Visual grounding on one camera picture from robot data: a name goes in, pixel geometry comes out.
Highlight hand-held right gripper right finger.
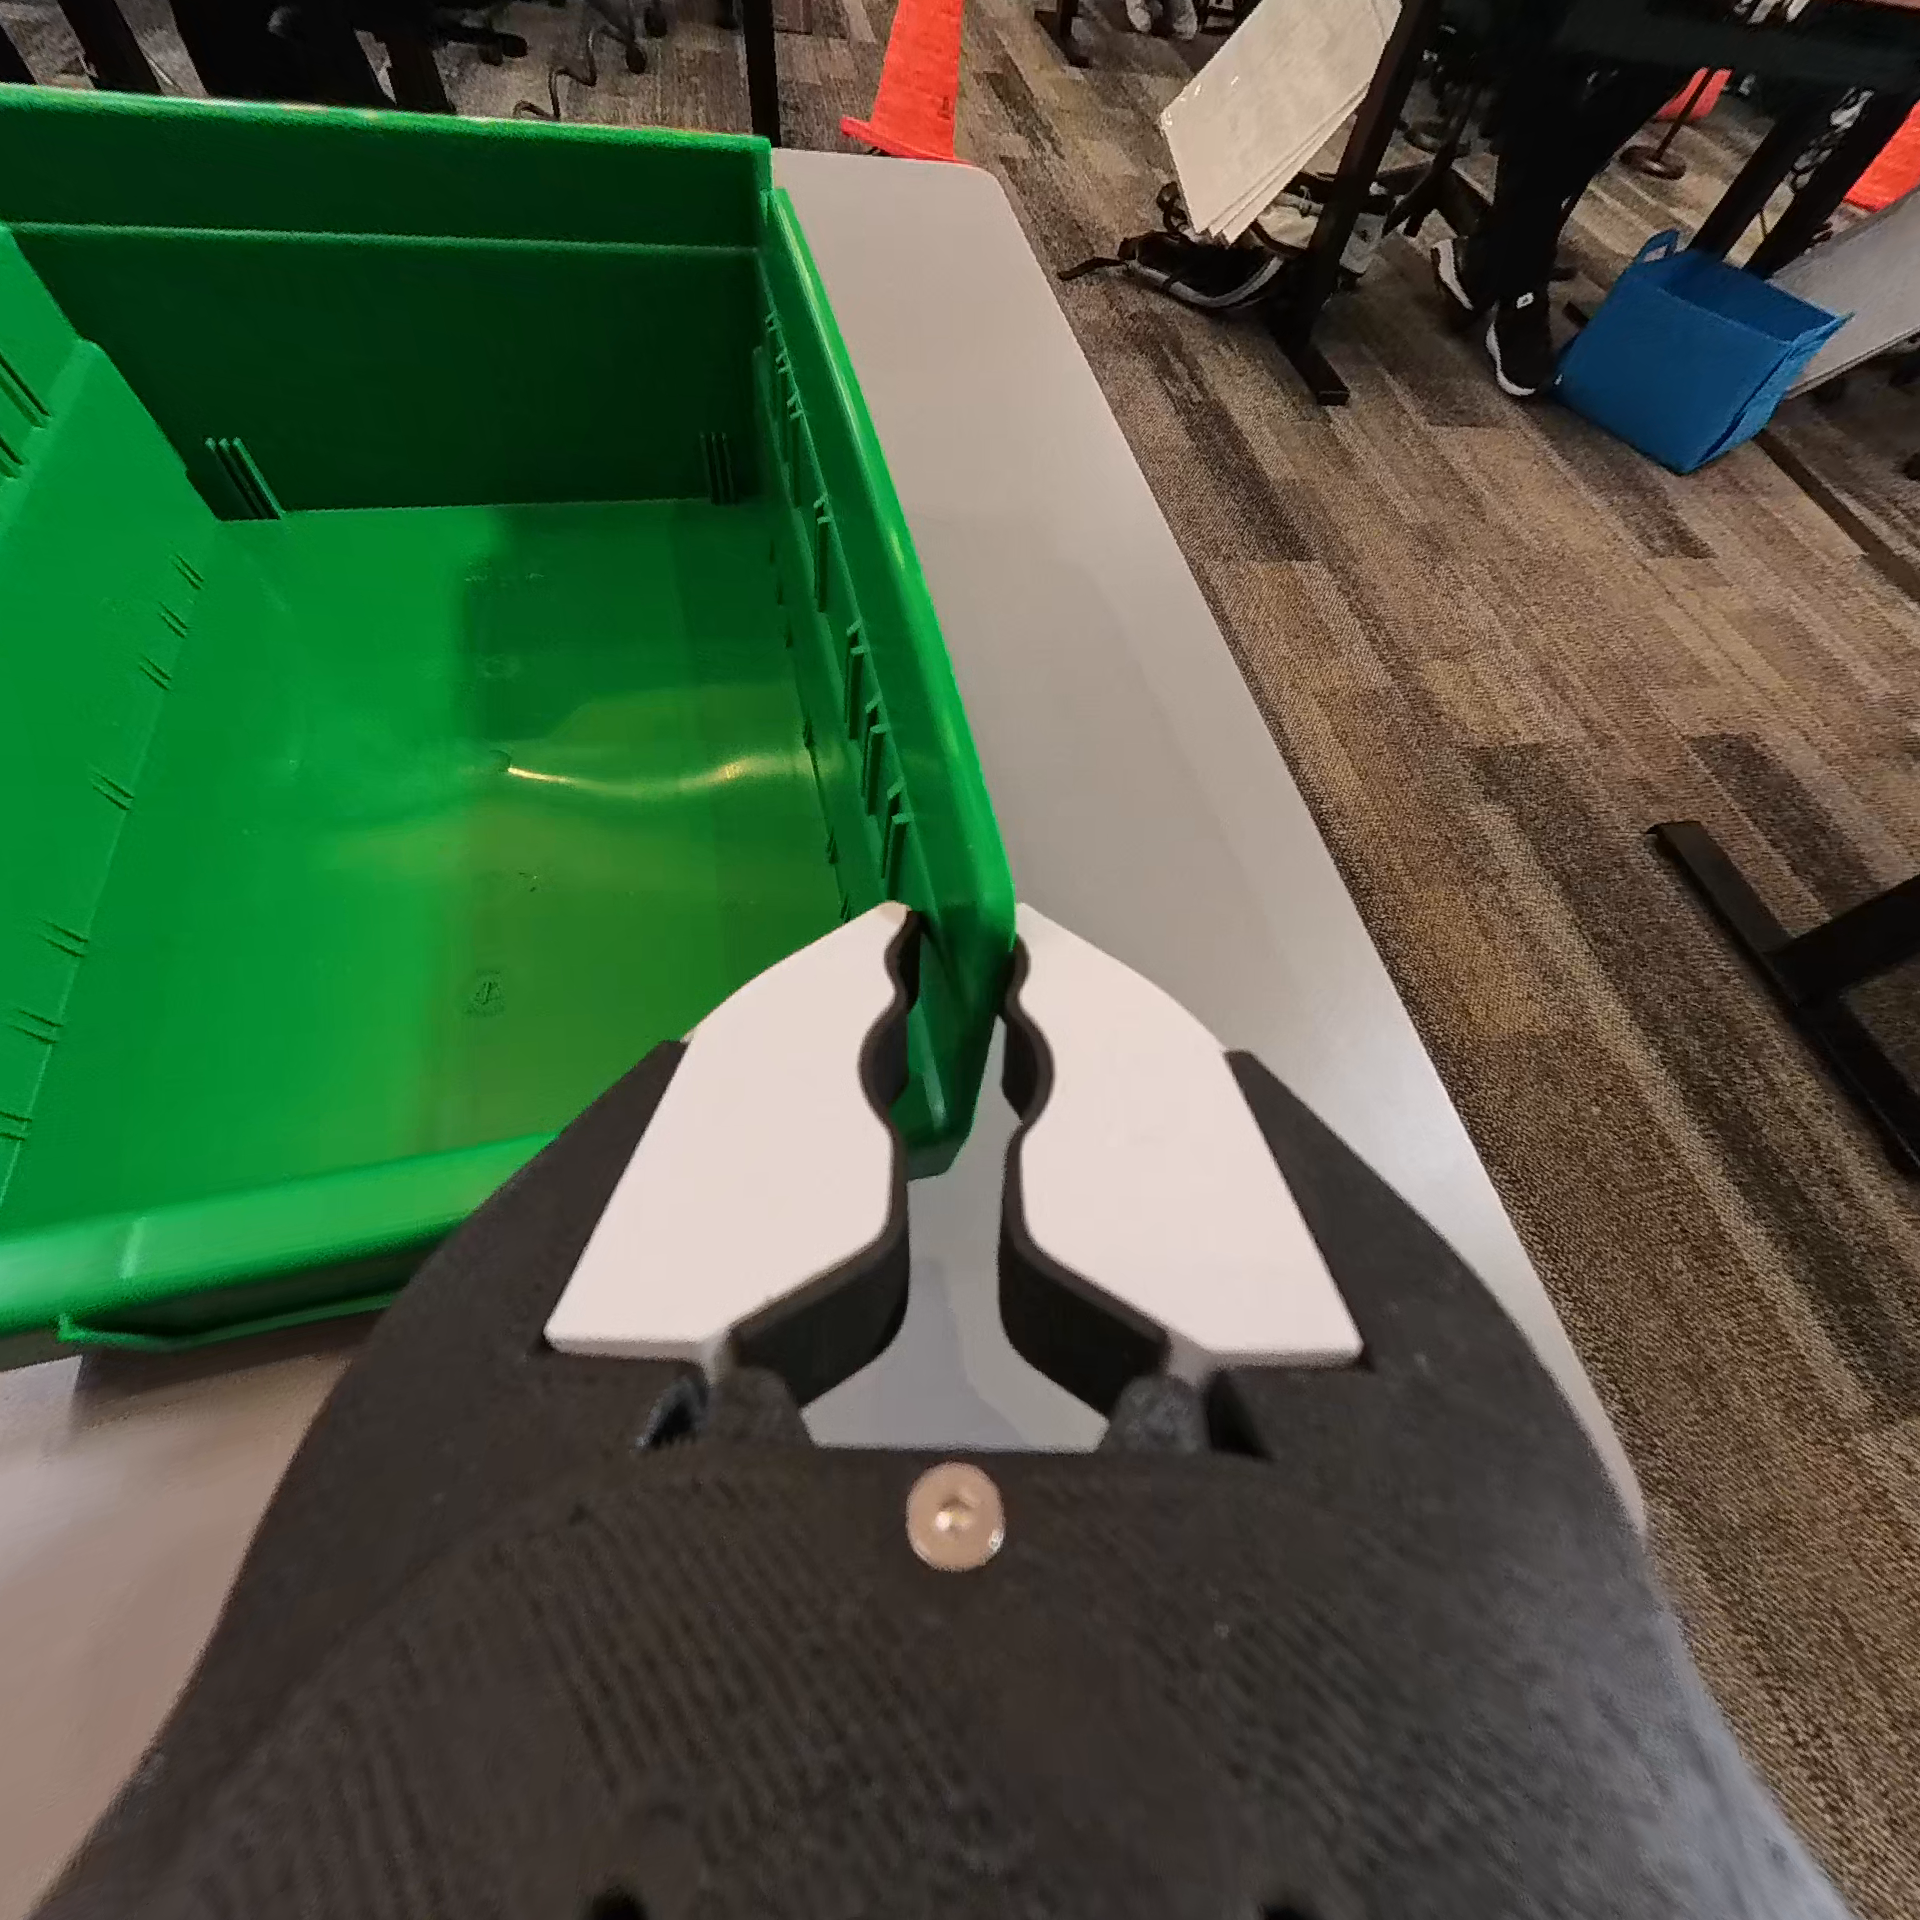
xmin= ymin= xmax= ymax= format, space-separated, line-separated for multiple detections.
xmin=996 ymin=908 xmax=1366 ymax=1420

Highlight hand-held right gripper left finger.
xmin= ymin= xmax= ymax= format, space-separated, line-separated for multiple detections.
xmin=544 ymin=900 xmax=920 ymax=1412

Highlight green plastic bin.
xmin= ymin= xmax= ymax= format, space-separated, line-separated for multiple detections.
xmin=0 ymin=85 xmax=1020 ymax=1354

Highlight black backpack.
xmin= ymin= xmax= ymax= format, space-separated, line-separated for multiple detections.
xmin=1056 ymin=181 xmax=1308 ymax=318

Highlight blue storage bin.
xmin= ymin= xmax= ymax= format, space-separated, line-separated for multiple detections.
xmin=1551 ymin=229 xmax=1854 ymax=478

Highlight stack of white boards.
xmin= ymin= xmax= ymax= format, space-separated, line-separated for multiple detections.
xmin=1159 ymin=0 xmax=1403 ymax=243

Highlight orange traffic cone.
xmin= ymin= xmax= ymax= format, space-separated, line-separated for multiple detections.
xmin=839 ymin=0 xmax=968 ymax=163

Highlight black table frame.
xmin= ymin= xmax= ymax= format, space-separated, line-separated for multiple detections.
xmin=1295 ymin=0 xmax=1444 ymax=407

